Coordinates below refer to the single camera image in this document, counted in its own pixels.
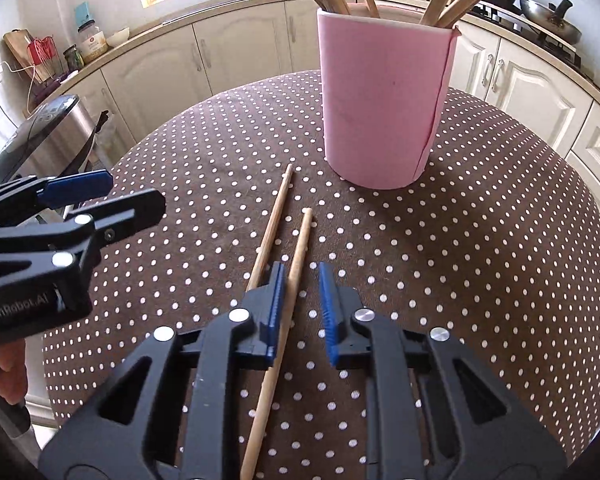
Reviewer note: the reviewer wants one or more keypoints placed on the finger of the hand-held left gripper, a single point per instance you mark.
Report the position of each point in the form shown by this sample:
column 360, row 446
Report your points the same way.
column 80, row 185
column 130, row 210

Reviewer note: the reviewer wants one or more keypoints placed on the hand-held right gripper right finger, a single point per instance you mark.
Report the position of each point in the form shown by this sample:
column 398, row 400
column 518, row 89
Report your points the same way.
column 328, row 305

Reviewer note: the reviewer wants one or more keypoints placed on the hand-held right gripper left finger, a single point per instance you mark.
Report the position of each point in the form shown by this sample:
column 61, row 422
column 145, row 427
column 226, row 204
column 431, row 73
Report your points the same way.
column 277, row 305

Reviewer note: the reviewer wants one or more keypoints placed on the wooden chopstick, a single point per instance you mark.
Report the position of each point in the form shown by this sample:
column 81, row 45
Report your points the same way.
column 275, row 220
column 300, row 255

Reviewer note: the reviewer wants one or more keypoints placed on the pink cup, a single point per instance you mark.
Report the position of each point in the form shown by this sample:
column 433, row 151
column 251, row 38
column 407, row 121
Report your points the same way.
column 380, row 110

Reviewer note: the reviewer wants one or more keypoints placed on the person's left hand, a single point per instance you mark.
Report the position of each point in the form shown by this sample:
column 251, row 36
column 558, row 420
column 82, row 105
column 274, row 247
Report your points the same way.
column 11, row 375

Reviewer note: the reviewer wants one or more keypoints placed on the silver black rice cooker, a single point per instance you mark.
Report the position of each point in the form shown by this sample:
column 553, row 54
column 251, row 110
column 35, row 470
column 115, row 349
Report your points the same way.
column 45, row 130

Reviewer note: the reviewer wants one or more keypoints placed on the purple cloth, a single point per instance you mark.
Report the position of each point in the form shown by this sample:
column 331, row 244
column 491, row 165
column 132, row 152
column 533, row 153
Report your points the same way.
column 52, row 87

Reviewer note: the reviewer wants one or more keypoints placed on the brown polka dot tablecloth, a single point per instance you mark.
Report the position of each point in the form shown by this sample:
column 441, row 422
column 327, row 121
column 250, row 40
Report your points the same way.
column 430, row 260

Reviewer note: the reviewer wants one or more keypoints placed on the small dark jar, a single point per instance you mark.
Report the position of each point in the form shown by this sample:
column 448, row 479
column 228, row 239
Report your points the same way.
column 73, row 58

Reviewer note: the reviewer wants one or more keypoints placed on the red mesh bag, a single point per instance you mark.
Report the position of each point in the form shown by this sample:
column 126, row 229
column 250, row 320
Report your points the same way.
column 42, row 52

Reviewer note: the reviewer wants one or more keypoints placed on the white lid glass jar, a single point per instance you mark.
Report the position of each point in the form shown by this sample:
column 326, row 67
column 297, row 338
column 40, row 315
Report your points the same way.
column 92, row 45

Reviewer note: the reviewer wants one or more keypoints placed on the wooden cutting board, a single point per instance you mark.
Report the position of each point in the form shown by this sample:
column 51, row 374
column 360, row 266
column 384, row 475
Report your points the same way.
column 17, row 47

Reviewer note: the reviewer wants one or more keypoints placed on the small white bowl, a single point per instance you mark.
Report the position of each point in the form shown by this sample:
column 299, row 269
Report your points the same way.
column 118, row 37

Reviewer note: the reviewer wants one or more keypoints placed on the cream base cabinets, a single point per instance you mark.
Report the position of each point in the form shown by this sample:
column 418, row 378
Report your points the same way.
column 170, row 60

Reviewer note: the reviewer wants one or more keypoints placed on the teal box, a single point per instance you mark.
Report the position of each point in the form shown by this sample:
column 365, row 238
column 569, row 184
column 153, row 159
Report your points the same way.
column 83, row 12

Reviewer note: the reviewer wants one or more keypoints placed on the black gas stove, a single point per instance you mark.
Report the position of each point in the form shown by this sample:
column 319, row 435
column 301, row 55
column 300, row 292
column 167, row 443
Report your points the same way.
column 510, row 22

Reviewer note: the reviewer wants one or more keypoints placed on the steel wok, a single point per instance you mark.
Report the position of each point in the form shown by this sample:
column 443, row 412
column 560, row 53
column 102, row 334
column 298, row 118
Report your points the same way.
column 550, row 22

